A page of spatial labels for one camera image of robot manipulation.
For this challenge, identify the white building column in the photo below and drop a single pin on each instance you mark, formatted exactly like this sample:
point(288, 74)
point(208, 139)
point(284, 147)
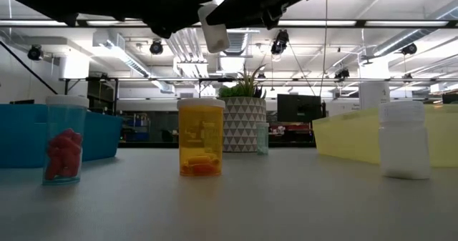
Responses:
point(374, 87)

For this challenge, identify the orange pill bottle white cap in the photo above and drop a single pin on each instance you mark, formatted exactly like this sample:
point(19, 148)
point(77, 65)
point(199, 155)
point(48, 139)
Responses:
point(200, 141)

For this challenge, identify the clear bottle with red pills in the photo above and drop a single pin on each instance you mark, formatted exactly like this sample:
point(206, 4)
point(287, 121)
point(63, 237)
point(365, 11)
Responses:
point(64, 151)

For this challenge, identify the succulent in patterned white pot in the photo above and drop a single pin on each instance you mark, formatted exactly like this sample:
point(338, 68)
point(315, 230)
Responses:
point(243, 126)

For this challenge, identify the white opaque pill bottle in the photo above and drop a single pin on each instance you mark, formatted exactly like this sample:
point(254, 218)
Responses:
point(404, 144)

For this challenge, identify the yellow plastic bin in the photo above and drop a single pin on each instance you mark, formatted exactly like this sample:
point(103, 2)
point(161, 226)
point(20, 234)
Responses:
point(347, 141)

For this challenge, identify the small teal pill bottle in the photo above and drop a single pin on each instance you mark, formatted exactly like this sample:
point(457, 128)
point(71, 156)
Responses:
point(262, 139)

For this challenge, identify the blue plastic bin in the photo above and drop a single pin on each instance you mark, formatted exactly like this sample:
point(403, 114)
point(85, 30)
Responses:
point(21, 137)

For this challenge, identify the small white pill bottle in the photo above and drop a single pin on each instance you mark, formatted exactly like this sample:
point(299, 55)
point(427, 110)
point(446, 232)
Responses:
point(214, 33)

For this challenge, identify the black ceiling spotlight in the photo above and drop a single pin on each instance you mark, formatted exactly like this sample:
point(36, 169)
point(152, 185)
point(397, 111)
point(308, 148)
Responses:
point(156, 47)
point(342, 73)
point(35, 52)
point(409, 49)
point(280, 42)

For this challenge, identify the dark computer monitor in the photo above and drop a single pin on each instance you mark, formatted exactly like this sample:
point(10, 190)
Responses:
point(298, 108)

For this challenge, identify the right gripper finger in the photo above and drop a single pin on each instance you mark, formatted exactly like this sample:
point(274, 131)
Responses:
point(243, 8)

